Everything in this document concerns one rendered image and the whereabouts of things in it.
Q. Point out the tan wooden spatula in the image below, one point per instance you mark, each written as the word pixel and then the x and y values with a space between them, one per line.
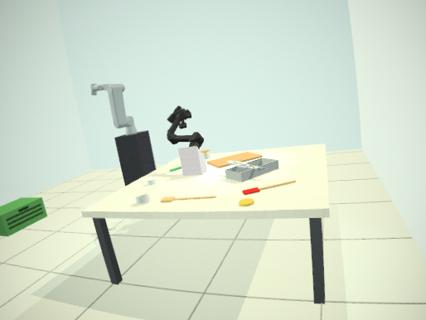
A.
pixel 171 199

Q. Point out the yellow flat round disc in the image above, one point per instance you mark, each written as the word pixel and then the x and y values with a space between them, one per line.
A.
pixel 246 202

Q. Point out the red spatula with wooden handle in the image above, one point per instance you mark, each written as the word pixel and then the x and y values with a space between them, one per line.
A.
pixel 255 190

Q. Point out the light wooden board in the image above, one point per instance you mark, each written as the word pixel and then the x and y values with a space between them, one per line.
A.
pixel 241 157

